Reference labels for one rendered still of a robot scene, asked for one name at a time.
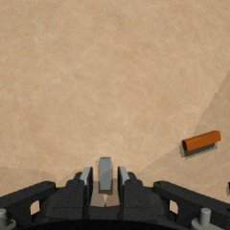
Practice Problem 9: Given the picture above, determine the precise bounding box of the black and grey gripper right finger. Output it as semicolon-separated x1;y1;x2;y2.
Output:
117;167;230;230

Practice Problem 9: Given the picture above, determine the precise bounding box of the grey rod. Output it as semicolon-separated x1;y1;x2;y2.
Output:
100;157;111;190

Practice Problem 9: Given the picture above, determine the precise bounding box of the orange rod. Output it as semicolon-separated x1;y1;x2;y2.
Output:
182;130;221;151

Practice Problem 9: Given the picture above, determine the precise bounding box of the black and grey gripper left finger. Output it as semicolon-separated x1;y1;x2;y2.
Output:
0;167;93;230

